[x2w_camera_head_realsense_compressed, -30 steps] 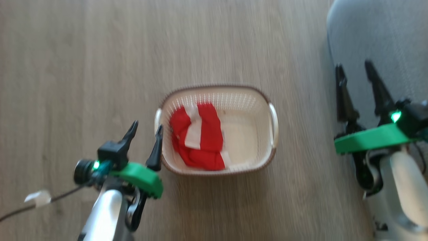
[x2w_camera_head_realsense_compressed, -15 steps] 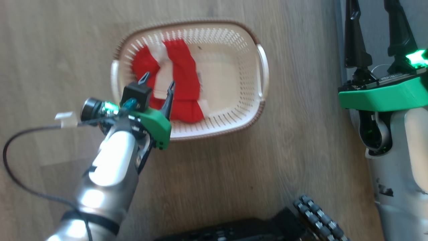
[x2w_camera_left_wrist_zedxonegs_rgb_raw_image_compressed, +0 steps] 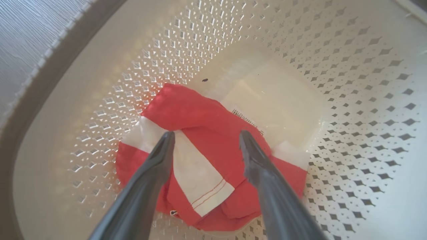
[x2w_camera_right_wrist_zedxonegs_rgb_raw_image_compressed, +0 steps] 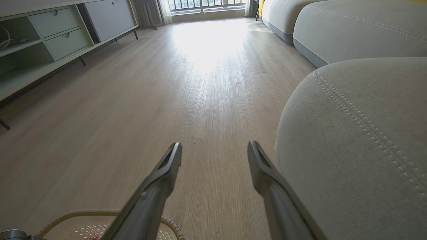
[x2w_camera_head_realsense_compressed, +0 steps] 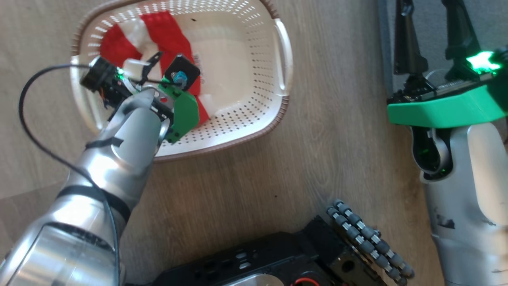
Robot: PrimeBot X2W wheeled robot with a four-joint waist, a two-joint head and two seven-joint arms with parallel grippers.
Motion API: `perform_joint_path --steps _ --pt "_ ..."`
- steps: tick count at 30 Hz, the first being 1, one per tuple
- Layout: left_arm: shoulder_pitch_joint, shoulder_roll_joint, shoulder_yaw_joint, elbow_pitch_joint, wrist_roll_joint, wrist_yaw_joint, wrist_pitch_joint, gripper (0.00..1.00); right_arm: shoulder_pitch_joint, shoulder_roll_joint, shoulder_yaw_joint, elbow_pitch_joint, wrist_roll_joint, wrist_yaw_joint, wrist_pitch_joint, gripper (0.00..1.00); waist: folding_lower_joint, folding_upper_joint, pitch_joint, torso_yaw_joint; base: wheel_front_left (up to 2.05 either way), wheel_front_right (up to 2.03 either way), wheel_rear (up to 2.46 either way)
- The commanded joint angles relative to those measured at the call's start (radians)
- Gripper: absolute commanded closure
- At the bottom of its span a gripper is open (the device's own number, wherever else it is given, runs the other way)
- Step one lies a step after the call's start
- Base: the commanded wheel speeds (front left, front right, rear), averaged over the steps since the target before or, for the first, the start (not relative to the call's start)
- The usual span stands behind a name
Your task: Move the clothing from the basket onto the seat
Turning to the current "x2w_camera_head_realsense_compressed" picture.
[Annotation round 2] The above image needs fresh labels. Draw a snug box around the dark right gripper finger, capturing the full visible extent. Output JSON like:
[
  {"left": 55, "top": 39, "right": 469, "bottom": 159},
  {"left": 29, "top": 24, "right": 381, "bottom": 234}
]
[
  {"left": 394, "top": 0, "right": 429, "bottom": 76},
  {"left": 442, "top": 0, "right": 481, "bottom": 78}
]

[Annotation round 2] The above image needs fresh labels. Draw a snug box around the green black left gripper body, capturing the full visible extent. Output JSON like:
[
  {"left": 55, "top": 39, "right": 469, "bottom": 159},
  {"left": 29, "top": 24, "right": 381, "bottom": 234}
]
[{"left": 119, "top": 56, "right": 201, "bottom": 144}]

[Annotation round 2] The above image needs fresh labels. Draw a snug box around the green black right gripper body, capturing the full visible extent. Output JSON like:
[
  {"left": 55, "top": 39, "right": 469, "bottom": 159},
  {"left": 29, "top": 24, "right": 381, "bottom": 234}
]
[{"left": 387, "top": 48, "right": 508, "bottom": 129}]

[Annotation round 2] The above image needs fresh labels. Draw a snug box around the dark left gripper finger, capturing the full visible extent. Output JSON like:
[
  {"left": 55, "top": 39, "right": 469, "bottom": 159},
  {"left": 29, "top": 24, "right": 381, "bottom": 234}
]
[{"left": 140, "top": 51, "right": 163, "bottom": 86}]

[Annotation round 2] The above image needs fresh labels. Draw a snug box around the red and white cloth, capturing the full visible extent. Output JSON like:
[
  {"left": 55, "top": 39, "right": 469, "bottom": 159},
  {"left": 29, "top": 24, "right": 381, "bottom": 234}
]
[{"left": 99, "top": 11, "right": 210, "bottom": 126}]

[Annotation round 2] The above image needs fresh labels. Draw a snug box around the grey fabric sofa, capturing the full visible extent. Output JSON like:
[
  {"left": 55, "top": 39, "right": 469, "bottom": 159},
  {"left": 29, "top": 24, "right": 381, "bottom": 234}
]
[{"left": 377, "top": 0, "right": 508, "bottom": 104}]

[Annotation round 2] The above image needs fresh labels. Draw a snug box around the cream plastic laundry basket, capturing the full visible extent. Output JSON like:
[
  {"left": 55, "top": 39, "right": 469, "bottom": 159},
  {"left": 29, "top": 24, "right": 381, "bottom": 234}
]
[{"left": 71, "top": 0, "right": 293, "bottom": 163}]

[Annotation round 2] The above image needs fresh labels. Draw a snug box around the grey roller omni wheel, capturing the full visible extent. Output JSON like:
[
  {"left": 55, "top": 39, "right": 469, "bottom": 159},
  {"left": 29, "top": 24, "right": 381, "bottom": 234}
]
[{"left": 326, "top": 200, "right": 415, "bottom": 286}]

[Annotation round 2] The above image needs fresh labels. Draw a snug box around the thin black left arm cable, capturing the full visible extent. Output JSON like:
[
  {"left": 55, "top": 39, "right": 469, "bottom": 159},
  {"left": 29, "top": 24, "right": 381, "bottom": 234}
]
[{"left": 18, "top": 64, "right": 121, "bottom": 286}]

